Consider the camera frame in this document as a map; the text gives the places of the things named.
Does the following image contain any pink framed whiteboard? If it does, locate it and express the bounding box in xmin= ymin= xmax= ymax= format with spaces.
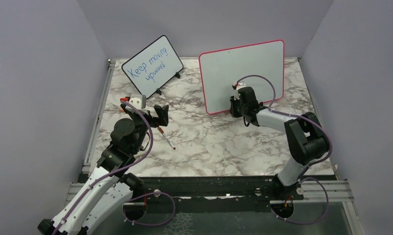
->
xmin=198 ymin=40 xmax=285 ymax=115

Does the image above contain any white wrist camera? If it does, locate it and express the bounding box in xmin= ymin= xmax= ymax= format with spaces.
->
xmin=128 ymin=94 xmax=147 ymax=110
xmin=232 ymin=82 xmax=247 ymax=96

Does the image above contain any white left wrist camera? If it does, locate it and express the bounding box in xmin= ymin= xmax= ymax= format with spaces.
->
xmin=128 ymin=94 xmax=147 ymax=110

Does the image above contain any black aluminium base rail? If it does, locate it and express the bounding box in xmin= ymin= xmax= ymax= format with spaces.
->
xmin=65 ymin=175 xmax=355 ymax=215

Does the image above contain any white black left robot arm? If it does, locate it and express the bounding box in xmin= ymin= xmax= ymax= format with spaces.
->
xmin=37 ymin=101 xmax=169 ymax=235

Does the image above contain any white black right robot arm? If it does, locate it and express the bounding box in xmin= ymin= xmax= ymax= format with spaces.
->
xmin=229 ymin=83 xmax=330 ymax=199

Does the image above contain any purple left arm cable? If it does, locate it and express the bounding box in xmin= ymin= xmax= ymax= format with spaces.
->
xmin=52 ymin=100 xmax=177 ymax=235

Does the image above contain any black framed written whiteboard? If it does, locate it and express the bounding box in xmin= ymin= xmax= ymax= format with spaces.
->
xmin=122 ymin=35 xmax=184 ymax=98

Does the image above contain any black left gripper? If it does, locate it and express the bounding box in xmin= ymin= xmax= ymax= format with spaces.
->
xmin=130 ymin=104 xmax=169 ymax=153

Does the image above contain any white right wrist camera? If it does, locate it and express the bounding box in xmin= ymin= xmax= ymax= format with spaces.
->
xmin=232 ymin=82 xmax=247 ymax=96

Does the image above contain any white whiteboard marker pen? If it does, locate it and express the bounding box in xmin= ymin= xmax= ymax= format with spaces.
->
xmin=157 ymin=127 xmax=176 ymax=150

